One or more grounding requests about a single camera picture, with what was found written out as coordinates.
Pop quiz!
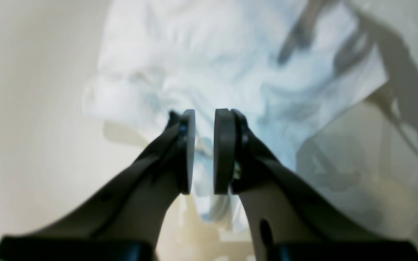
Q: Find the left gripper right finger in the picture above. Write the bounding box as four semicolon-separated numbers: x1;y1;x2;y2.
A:
214;109;418;261

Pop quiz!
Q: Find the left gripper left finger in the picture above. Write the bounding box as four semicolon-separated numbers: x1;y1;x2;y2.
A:
0;109;196;261

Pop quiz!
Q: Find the white printed t-shirt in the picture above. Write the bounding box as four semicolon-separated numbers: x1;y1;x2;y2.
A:
82;0;388;232

